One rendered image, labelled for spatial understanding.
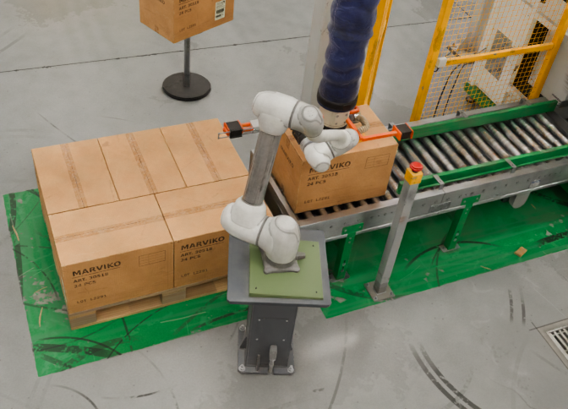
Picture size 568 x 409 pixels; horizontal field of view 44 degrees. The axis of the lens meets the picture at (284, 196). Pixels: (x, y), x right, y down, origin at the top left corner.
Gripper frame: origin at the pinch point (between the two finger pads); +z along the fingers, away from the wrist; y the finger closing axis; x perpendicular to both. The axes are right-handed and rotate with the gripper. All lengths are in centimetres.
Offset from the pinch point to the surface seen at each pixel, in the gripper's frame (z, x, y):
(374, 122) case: 0, 56, 13
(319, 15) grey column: 99, 64, -1
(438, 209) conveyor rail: -36, 92, 62
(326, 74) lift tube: -1.9, 16.2, -28.0
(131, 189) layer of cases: 27, -84, 53
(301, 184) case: -20.9, 0.5, 30.0
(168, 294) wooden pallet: -21, -77, 97
